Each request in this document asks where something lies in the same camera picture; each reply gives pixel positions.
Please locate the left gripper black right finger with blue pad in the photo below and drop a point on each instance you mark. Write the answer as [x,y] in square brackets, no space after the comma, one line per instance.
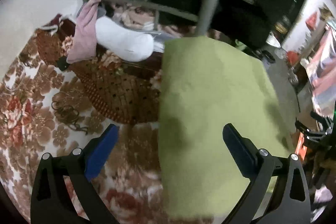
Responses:
[277,191]

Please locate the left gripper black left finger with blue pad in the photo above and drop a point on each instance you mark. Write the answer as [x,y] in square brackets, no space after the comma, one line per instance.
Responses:
[50,201]

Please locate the olive green garment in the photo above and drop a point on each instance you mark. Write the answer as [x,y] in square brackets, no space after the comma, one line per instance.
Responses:
[207,84]

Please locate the floral brown white blanket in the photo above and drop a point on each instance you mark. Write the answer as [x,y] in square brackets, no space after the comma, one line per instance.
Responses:
[44,109]

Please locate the dark red patterned pillow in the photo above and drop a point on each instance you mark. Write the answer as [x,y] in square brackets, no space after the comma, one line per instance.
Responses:
[125,92]

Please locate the small black object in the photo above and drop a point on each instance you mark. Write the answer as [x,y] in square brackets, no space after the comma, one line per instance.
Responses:
[62,63]

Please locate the pink cloth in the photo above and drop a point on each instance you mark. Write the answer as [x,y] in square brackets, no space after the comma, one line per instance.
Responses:
[85,42]

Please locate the white pillow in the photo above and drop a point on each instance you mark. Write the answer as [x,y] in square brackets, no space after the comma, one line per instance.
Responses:
[132,46]

